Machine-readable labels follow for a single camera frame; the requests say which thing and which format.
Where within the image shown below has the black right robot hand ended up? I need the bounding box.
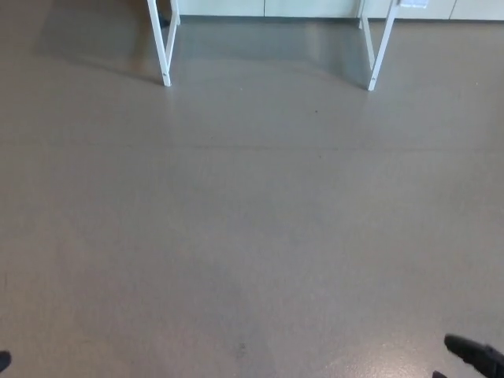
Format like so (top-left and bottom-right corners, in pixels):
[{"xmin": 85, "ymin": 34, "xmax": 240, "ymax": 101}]
[{"xmin": 432, "ymin": 333, "xmax": 504, "ymax": 378}]

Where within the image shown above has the small black floor object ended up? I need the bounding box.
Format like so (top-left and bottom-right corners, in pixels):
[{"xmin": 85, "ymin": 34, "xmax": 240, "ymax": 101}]
[{"xmin": 156, "ymin": 4, "xmax": 173, "ymax": 30}]

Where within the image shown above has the white metal table leg frame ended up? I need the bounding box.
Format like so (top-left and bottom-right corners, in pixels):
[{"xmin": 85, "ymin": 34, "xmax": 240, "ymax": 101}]
[
  {"xmin": 146, "ymin": 0, "xmax": 182, "ymax": 87},
  {"xmin": 358, "ymin": 0, "xmax": 399, "ymax": 92}
]

